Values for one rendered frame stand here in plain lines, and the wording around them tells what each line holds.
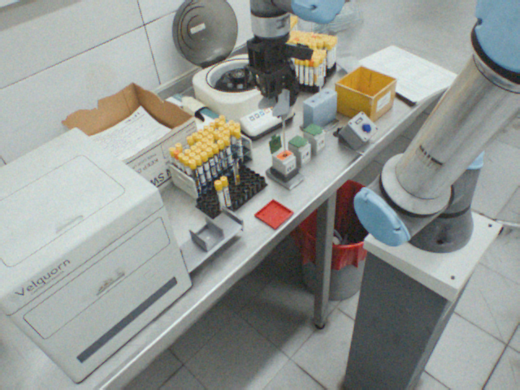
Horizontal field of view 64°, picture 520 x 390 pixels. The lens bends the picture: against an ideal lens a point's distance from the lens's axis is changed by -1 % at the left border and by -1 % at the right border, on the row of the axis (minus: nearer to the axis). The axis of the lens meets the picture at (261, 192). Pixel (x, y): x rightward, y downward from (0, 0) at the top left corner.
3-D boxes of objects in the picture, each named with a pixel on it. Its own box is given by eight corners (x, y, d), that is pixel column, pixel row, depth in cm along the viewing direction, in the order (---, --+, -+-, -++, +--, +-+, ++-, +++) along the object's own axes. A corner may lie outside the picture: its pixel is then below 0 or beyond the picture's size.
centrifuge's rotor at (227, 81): (235, 114, 124) (231, 93, 119) (206, 93, 133) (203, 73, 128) (275, 93, 130) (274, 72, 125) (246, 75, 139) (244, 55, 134)
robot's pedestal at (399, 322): (418, 381, 156) (493, 233, 94) (389, 425, 146) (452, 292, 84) (372, 347, 166) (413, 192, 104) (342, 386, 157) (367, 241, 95)
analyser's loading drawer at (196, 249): (175, 289, 87) (169, 275, 83) (156, 271, 90) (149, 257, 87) (244, 230, 97) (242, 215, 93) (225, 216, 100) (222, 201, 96)
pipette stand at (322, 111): (316, 138, 122) (317, 109, 114) (299, 128, 125) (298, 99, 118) (339, 123, 126) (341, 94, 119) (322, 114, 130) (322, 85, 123)
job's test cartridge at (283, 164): (285, 181, 108) (284, 162, 104) (272, 172, 111) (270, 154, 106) (296, 173, 110) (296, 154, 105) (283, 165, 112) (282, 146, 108)
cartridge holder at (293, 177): (290, 190, 108) (289, 179, 105) (265, 174, 112) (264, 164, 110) (304, 179, 110) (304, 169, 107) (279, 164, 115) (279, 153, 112)
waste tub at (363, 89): (369, 127, 123) (373, 98, 116) (332, 110, 130) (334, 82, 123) (393, 107, 130) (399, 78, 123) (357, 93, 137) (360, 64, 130)
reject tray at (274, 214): (275, 230, 99) (275, 227, 98) (254, 216, 102) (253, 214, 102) (293, 213, 102) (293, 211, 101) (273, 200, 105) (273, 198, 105)
